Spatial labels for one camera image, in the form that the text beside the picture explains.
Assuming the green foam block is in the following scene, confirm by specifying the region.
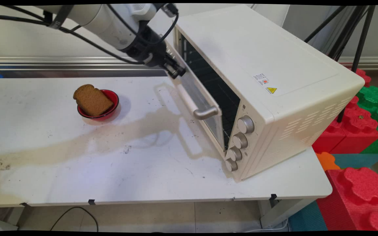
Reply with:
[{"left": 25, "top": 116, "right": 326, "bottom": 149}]
[{"left": 356, "top": 86, "right": 378, "bottom": 154}]

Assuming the aluminium rail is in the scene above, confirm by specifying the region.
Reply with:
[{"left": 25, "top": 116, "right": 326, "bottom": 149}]
[{"left": 0, "top": 56, "right": 378, "bottom": 78}]

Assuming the black floor cable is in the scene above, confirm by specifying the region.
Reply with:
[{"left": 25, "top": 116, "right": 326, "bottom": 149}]
[{"left": 51, "top": 206, "right": 99, "bottom": 232}]

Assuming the orange foam block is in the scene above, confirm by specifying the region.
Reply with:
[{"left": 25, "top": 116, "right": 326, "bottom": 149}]
[{"left": 316, "top": 152, "right": 341, "bottom": 172}]

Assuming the large silver oven knob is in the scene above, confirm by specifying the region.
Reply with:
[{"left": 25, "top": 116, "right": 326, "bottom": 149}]
[{"left": 237, "top": 115, "right": 255, "bottom": 134}]

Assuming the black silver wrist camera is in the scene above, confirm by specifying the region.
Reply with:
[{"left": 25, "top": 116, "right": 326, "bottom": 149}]
[{"left": 160, "top": 4, "right": 179, "bottom": 18}]

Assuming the teal foam block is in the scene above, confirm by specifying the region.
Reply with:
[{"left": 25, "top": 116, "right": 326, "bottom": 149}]
[
  {"left": 287, "top": 201, "right": 328, "bottom": 232},
  {"left": 332, "top": 153, "right": 378, "bottom": 169}
]

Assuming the red bowl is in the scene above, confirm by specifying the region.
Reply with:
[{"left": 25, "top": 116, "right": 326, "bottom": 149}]
[{"left": 77, "top": 89, "right": 120, "bottom": 121}]

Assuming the black tripod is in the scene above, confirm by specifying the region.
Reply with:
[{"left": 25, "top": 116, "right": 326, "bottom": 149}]
[{"left": 304, "top": 5, "right": 376, "bottom": 124}]

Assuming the white label sticker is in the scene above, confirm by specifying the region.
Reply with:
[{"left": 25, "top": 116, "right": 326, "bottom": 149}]
[{"left": 253, "top": 73, "right": 271, "bottom": 86}]

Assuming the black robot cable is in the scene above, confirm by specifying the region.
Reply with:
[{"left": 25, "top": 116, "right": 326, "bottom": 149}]
[{"left": 0, "top": 4, "right": 180, "bottom": 65}]

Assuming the white floor cable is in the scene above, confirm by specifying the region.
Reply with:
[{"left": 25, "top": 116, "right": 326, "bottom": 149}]
[{"left": 245, "top": 219, "right": 290, "bottom": 232}]

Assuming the white table leg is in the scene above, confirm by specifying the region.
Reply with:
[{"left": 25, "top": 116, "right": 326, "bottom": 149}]
[
  {"left": 0, "top": 205, "right": 26, "bottom": 232},
  {"left": 259, "top": 197, "right": 318, "bottom": 229}
]

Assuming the large red foam block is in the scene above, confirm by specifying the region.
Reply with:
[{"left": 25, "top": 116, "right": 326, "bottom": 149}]
[{"left": 317, "top": 167, "right": 378, "bottom": 231}]

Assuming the glass oven door with handle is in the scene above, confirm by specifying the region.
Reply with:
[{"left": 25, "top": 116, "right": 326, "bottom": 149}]
[{"left": 164, "top": 41, "right": 226, "bottom": 153}]

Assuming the brown toast slice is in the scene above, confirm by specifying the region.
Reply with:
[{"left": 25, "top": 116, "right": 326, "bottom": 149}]
[{"left": 73, "top": 84, "right": 114, "bottom": 117}]

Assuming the cream toaster oven body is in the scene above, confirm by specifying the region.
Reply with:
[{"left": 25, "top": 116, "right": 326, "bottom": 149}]
[{"left": 173, "top": 5, "right": 366, "bottom": 183}]

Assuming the small red foam block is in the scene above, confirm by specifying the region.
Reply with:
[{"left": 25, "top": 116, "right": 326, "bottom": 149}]
[{"left": 355, "top": 68, "right": 372, "bottom": 88}]

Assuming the white board panel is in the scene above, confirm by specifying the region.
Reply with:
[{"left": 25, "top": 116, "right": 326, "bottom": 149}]
[{"left": 251, "top": 4, "right": 291, "bottom": 27}]

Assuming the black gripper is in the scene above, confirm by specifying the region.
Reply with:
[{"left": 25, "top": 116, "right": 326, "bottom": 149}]
[{"left": 124, "top": 28, "right": 187, "bottom": 80}]

